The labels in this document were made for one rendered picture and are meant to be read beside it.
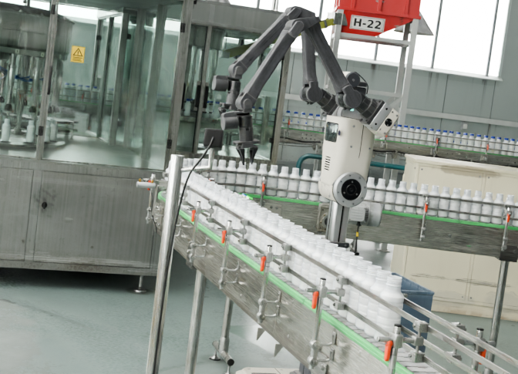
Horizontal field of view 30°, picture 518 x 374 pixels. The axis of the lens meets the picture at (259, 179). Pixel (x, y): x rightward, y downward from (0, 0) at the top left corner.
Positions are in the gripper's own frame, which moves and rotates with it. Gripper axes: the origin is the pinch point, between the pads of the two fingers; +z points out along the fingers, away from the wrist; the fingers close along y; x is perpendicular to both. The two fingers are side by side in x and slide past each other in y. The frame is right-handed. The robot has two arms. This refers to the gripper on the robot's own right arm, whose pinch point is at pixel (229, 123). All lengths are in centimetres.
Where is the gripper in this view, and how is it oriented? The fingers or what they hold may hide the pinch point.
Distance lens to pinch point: 441.3
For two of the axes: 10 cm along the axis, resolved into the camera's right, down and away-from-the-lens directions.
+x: 3.1, 1.3, -9.4
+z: -1.3, 9.9, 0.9
